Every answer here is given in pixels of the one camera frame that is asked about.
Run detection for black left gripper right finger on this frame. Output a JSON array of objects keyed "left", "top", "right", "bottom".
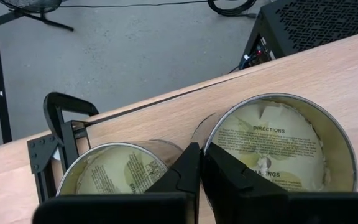
[{"left": 200, "top": 142, "right": 358, "bottom": 224}]

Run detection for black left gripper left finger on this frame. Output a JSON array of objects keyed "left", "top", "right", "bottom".
[{"left": 32, "top": 142, "right": 201, "bottom": 224}]

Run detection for candle tin with white label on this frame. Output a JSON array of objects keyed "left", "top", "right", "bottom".
[{"left": 191, "top": 92, "right": 358, "bottom": 194}]

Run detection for striped metal candle tin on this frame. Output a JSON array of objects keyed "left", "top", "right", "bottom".
[{"left": 56, "top": 139, "right": 183, "bottom": 197}]

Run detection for black computer case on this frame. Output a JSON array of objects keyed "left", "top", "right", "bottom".
[{"left": 239, "top": 0, "right": 358, "bottom": 71}]

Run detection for black floor fan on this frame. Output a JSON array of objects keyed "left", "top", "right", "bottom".
[{"left": 0, "top": 0, "right": 75, "bottom": 32}]

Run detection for black bolted corner bracket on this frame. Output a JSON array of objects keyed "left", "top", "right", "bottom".
[{"left": 26, "top": 119, "right": 91, "bottom": 205}]

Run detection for black clamp handle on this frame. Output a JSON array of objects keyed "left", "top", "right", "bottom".
[{"left": 43, "top": 91, "right": 99, "bottom": 147}]

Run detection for coiled black cable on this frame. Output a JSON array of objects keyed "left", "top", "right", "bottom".
[{"left": 206, "top": 0, "right": 258, "bottom": 18}]

